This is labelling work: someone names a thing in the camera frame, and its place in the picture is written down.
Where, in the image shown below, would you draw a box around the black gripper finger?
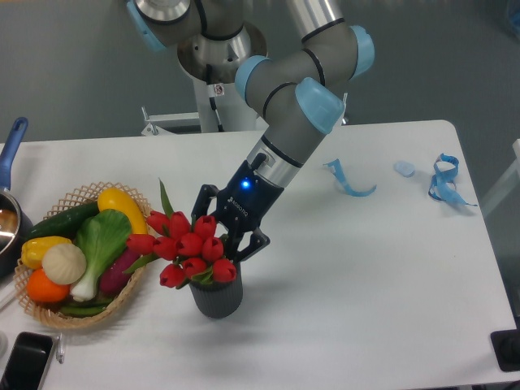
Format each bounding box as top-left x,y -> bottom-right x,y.
225,227 -> 271,262
191,184 -> 219,223

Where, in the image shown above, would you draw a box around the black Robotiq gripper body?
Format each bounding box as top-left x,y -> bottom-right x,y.
214,159 -> 284,236

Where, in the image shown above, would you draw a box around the red tulip bouquet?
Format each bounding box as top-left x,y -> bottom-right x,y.
123,184 -> 239,289

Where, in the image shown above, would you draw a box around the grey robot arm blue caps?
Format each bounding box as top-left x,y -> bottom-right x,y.
127,1 -> 375,262

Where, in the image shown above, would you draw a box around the dark grey ribbed vase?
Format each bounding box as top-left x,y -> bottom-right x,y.
189,264 -> 243,319

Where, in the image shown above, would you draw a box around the yellow toy squash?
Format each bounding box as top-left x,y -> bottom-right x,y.
97,187 -> 148,234

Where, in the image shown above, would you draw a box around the blue curved tape strip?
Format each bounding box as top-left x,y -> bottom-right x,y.
324,158 -> 377,197

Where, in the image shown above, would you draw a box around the green toy bok choy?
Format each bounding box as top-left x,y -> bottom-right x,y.
71,209 -> 132,302

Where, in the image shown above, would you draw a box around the purple toy sweet potato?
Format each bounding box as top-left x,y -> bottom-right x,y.
99,249 -> 140,297

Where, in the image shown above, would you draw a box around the woven wicker basket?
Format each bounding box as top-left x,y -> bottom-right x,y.
13,182 -> 151,330

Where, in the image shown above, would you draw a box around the green toy cucumber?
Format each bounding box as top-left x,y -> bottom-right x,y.
26,202 -> 99,240

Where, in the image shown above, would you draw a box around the cream toy steamed bun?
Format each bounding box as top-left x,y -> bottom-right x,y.
41,243 -> 87,285

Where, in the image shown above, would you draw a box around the pale blue bottle cap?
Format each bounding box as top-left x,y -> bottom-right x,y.
393,161 -> 415,178

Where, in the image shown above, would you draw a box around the green toy pea pods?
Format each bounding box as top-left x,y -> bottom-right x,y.
58,299 -> 113,318

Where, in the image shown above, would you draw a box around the yellow toy bell pepper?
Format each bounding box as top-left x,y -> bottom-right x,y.
20,236 -> 72,270

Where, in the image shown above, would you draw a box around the orange toy fruit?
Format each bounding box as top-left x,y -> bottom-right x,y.
26,268 -> 70,303

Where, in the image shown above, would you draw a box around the tangled blue ribbon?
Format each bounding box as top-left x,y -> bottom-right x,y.
427,154 -> 478,207

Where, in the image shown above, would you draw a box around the small clear clip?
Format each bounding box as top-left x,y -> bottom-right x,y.
55,332 -> 65,364

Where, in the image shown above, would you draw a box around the black smartphone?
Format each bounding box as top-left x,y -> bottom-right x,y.
1,331 -> 54,390

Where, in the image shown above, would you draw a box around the black device at table edge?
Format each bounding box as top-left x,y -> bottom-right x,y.
490,329 -> 519,372

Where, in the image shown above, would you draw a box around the white metal mounting frame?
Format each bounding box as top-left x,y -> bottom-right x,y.
141,92 -> 349,137

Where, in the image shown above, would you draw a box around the dark saucepan blue handle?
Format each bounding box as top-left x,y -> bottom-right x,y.
1,117 -> 33,278

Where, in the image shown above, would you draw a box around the white frame at right edge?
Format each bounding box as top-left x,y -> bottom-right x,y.
480,139 -> 519,218

